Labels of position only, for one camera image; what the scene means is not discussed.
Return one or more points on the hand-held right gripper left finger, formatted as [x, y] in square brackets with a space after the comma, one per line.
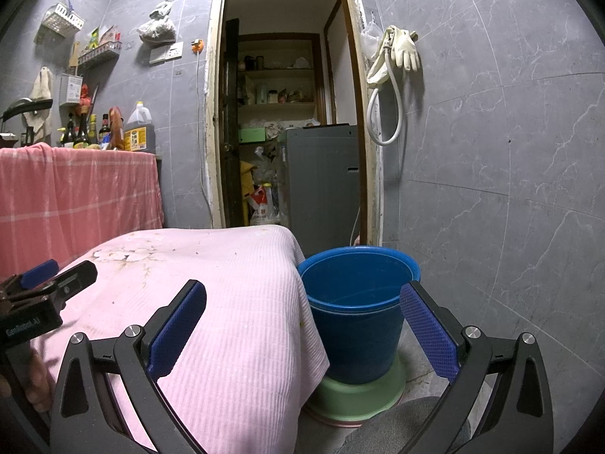
[177, 326]

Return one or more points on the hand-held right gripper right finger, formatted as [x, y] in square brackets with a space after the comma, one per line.
[427, 331]

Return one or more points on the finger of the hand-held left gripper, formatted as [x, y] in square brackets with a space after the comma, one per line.
[75, 281]
[40, 272]

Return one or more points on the blue plastic bucket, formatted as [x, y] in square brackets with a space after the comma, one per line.
[359, 340]

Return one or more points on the person's left hand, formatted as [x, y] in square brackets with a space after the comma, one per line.
[40, 383]

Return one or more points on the pink floral blanket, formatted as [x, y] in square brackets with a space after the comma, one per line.
[236, 317]

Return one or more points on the red checked cloth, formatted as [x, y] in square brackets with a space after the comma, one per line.
[71, 198]

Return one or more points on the green plastic basin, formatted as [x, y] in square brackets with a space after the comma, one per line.
[359, 399]

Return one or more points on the dark sauce bottle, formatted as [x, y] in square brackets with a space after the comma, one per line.
[82, 137]
[68, 137]
[104, 133]

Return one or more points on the red white bottle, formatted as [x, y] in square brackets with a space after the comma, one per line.
[262, 208]

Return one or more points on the yellow cap sauce bottle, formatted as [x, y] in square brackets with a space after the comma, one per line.
[93, 132]

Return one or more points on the brown sauce bottle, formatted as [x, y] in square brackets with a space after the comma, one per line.
[116, 130]

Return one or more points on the large cooking oil jug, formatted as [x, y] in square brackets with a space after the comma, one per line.
[139, 135]

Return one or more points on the yellow bag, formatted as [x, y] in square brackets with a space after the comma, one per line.
[246, 179]

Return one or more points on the black frying pan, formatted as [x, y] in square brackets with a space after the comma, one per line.
[28, 106]

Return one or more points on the red hanging bag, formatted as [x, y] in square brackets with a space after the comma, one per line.
[84, 99]

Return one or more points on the white hanging towel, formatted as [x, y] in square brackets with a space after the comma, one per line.
[41, 87]

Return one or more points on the metal utensil holder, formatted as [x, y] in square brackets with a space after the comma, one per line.
[71, 89]

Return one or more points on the green box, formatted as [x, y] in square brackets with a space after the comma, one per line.
[250, 136]

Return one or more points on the dark wooden door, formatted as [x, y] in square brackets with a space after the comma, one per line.
[229, 127]

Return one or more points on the wooden utensil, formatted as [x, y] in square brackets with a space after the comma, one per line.
[74, 56]

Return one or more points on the green seasoning packet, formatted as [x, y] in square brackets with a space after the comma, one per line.
[94, 39]

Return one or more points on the storage shelf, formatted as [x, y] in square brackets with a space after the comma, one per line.
[276, 105]

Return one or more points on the pink seasoning packet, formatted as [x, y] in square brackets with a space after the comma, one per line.
[109, 35]

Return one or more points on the white plastic basket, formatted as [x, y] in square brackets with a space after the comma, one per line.
[61, 21]

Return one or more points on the filled plastic bag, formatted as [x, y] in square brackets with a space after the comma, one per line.
[156, 30]

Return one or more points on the cream rubber gloves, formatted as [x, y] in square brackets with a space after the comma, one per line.
[406, 54]

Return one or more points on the clear hanging plastic bag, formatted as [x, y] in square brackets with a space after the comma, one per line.
[371, 38]

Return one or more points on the grey wall rack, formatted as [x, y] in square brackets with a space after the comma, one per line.
[99, 54]

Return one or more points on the wooden door frame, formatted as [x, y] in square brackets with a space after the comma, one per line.
[215, 104]

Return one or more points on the wall power socket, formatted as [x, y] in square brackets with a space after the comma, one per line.
[166, 53]

